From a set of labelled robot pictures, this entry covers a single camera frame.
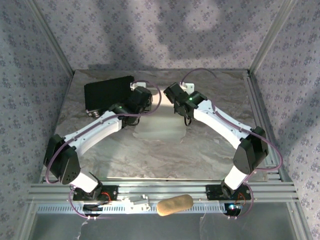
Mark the white paper box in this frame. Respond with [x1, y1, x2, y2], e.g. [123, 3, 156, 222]
[131, 89, 191, 144]

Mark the black carrying case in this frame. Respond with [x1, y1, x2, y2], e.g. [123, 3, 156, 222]
[83, 75, 135, 118]

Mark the tan oval sponge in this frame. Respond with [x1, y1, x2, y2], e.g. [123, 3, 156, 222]
[156, 194, 194, 217]

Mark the black right circuit board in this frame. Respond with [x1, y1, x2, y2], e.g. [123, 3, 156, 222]
[223, 202, 243, 216]

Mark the black circuit board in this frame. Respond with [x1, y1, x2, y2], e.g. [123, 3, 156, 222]
[83, 203, 106, 217]
[223, 202, 243, 216]

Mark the black left circuit board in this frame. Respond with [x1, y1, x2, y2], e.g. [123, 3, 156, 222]
[83, 203, 106, 217]

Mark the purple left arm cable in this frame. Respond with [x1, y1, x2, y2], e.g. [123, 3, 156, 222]
[44, 79, 163, 221]

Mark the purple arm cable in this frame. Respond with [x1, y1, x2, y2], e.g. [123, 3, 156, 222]
[179, 67, 283, 221]
[44, 79, 163, 221]

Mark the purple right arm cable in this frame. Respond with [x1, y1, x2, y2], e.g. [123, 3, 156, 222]
[179, 67, 283, 221]

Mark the aluminium side rail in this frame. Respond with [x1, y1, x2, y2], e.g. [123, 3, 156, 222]
[246, 69, 297, 185]

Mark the aluminium mounting rail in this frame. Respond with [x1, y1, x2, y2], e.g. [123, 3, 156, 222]
[27, 176, 300, 204]

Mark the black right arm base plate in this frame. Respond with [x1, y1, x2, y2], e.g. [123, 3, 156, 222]
[206, 184, 251, 201]

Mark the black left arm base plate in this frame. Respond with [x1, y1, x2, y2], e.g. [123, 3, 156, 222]
[68, 184, 119, 202]

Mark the white grey bracket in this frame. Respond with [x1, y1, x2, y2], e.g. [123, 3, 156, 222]
[121, 194, 151, 214]

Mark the aluminium frame post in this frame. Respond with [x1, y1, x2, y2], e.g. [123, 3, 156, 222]
[249, 0, 300, 75]
[24, 0, 76, 76]

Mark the white slotted cable duct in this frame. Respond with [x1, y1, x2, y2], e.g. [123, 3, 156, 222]
[37, 201, 241, 215]

